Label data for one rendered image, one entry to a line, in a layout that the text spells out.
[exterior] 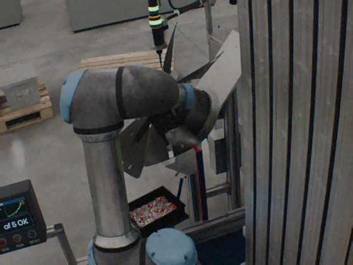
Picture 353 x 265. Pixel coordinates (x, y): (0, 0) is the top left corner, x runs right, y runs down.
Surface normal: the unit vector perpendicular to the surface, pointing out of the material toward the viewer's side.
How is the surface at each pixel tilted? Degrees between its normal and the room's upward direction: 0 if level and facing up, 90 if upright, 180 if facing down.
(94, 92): 59
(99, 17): 90
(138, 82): 50
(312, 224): 90
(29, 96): 96
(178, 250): 7
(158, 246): 7
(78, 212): 0
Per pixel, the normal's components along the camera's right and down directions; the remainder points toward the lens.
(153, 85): 0.61, -0.14
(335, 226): -0.88, 0.33
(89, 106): -0.04, 0.29
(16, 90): 0.40, 0.52
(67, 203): -0.11, -0.85
